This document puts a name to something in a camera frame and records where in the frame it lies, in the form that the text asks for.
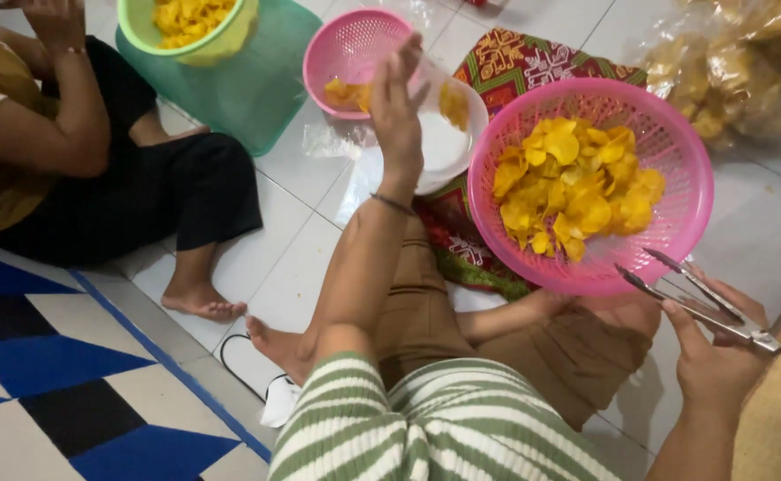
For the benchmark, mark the red patterned cloth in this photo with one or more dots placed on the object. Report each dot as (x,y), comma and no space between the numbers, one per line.
(504,67)

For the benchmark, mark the light green plastic bucket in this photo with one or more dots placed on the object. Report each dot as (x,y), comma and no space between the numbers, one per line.
(230,43)

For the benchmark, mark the small pink plastic basket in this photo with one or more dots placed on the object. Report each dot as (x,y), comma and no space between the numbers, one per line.
(350,47)

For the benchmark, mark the person's right hand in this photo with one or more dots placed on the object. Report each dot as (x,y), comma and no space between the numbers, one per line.
(718,374)

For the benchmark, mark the yellow chips in clear bag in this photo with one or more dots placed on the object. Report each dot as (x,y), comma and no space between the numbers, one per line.
(455,107)

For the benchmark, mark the white charger plug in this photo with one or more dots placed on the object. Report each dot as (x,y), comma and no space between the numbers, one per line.
(280,404)

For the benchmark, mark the large pink plastic basket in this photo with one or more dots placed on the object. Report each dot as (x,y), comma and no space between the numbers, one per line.
(677,174)

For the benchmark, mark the brown trousers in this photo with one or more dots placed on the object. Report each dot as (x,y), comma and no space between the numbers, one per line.
(564,361)

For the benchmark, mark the white round plate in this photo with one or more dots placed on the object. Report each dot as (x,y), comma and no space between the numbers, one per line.
(444,150)

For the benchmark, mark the small pile of yellow chips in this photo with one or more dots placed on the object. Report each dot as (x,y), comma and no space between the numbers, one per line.
(343,95)

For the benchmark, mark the teal plastic bin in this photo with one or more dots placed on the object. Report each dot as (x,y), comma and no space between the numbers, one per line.
(250,97)

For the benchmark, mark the clear plastic sheet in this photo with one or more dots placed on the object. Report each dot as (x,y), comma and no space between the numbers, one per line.
(337,139)

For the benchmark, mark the blue black white rug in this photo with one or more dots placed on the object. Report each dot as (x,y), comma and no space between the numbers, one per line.
(63,374)

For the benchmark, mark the bucketful of yellow chips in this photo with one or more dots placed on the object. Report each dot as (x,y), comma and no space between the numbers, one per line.
(190,20)

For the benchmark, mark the person's bare foot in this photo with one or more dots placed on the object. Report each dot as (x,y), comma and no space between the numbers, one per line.
(280,347)

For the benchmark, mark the big plastic bags of chips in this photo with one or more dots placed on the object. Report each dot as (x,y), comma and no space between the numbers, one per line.
(731,73)

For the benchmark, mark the metal tongs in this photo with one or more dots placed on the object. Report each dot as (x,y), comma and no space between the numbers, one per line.
(697,312)

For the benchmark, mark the green striped white shirt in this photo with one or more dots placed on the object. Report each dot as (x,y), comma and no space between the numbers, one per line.
(430,427)

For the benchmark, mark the person's left hand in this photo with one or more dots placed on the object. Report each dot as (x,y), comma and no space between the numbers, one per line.
(395,127)

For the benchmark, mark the heap of yellow chips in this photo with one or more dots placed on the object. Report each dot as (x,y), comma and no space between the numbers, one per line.
(577,187)

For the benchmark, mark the clear plastic bag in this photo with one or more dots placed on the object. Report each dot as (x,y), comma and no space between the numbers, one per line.
(434,80)

